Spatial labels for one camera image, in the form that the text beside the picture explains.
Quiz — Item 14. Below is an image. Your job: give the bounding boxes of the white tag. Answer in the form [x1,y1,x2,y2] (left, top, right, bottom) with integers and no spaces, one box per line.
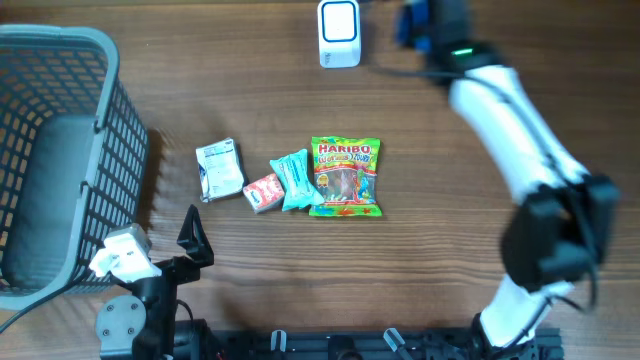
[195,138,245,203]

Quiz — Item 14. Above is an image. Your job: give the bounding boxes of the red small carton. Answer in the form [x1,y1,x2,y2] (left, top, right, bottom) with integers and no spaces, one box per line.
[243,173,285,213]

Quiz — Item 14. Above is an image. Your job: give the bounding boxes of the teal snack packet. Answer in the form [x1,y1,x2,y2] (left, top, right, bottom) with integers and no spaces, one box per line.
[270,149,324,211]

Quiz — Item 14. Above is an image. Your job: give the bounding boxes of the Haribo gummy bag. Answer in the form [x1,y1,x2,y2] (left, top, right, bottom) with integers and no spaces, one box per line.
[309,136,382,217]

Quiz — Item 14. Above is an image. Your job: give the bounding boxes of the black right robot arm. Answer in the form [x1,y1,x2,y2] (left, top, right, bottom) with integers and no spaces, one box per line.
[396,1,619,359]

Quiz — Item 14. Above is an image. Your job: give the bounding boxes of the white barcode scanner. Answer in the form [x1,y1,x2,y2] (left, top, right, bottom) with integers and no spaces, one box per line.
[317,0,362,69]

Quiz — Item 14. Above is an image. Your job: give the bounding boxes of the grey plastic basket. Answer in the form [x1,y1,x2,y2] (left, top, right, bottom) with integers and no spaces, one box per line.
[1,25,150,311]

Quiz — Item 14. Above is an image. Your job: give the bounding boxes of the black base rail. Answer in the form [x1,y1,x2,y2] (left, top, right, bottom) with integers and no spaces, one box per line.
[118,327,565,360]

